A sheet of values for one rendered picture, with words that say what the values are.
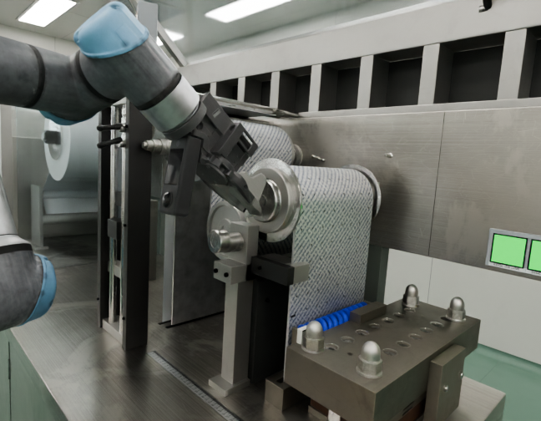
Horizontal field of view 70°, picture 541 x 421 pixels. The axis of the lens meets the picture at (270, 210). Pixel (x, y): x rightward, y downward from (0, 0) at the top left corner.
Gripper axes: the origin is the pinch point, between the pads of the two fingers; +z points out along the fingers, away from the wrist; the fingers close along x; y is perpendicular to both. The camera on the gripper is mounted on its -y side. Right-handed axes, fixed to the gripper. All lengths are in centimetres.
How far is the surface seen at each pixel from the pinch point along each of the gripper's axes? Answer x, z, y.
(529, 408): -10, 244, 43
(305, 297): -6.6, 15.9, -6.1
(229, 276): 1.1, 4.9, -10.4
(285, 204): -5.2, 1.1, 3.5
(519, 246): -32.1, 29.7, 20.2
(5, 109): 96, -26, 4
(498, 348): 22, 282, 83
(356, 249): -6.7, 22.9, 9.0
